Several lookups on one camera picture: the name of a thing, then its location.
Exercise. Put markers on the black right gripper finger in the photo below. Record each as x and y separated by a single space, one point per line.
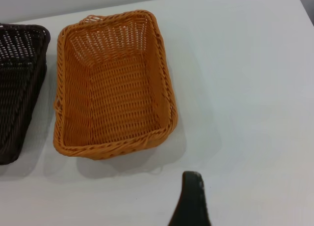
191 201

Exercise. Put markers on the orange woven basket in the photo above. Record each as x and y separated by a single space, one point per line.
115 105

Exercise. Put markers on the black woven basket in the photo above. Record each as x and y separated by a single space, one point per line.
17 100

